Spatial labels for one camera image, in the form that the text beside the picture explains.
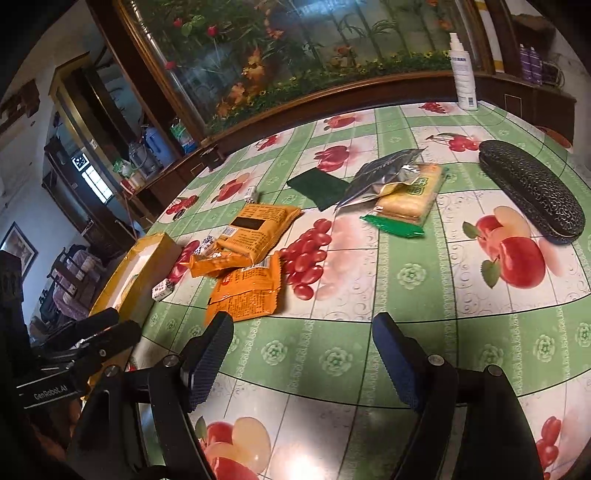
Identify wooden chair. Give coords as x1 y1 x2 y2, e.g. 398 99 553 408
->
47 248 99 311

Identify dark ink bottle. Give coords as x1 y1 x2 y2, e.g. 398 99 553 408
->
200 145 225 171

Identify purple bottles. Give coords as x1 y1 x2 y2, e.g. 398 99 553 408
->
519 44 543 85

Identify orange text snack pack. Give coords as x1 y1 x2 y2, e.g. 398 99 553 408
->
204 252 281 325

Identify grey thermos jug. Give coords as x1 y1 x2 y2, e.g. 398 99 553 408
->
128 142 161 179

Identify cracker pack green end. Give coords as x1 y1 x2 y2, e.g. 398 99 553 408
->
362 163 447 239

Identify blue white patterned candy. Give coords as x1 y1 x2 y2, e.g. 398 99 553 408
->
193 235 216 257

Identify flower aquarium display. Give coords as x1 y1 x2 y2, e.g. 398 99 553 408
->
114 0 494 134

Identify small wrapped candy far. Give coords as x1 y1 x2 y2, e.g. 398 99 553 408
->
245 186 259 203

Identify silver foil snack bag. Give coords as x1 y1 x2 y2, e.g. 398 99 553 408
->
335 149 423 209

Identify yellow white foam tray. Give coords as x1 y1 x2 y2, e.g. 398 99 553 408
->
90 232 182 328

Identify green white bag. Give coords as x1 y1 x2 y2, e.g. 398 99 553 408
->
113 158 133 178

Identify person's left hand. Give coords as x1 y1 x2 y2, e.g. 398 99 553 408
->
28 398 82 462

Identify blue thermos jug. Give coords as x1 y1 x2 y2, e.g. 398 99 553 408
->
144 126 176 168

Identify framed wall painting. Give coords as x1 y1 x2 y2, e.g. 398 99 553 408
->
1 222 38 277

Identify white blue milk candy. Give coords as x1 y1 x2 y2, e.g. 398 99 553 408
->
151 278 175 302

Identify wooden cabinet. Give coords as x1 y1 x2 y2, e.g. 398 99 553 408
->
125 71 576 222

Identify white spray bottle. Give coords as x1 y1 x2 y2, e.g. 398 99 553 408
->
449 32 478 111

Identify orange AC snack pack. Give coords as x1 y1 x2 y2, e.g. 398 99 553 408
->
188 250 252 277

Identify dark green snack pouch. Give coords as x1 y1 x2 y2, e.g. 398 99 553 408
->
287 168 349 211

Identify black glasses case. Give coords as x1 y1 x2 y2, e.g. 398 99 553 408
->
479 140 586 245

